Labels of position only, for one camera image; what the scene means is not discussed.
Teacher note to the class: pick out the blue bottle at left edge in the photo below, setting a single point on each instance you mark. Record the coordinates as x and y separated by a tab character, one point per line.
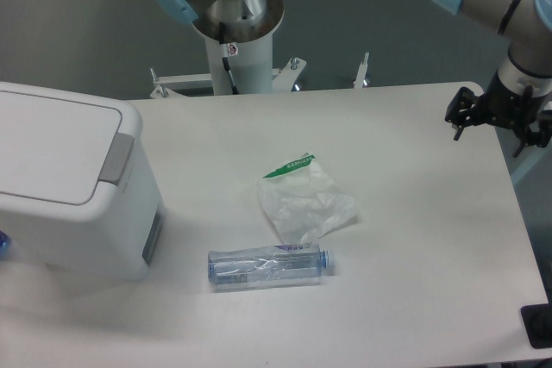
5	242

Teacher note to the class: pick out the clear plastic water bottle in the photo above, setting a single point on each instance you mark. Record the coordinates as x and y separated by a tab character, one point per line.
269	266

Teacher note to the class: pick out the crumpled white plastic bag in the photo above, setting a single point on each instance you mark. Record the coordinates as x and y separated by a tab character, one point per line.
303	202

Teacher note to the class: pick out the black clamp at table edge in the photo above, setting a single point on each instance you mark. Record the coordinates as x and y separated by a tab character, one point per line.
537	323

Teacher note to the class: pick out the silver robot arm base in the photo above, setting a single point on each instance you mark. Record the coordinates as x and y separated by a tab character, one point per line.
238	36

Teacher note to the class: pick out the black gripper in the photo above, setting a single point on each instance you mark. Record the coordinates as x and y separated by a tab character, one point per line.
501	107

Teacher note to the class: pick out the white trash can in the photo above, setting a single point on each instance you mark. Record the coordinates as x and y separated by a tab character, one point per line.
77	189

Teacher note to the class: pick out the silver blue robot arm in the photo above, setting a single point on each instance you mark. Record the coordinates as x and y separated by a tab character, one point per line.
522	83

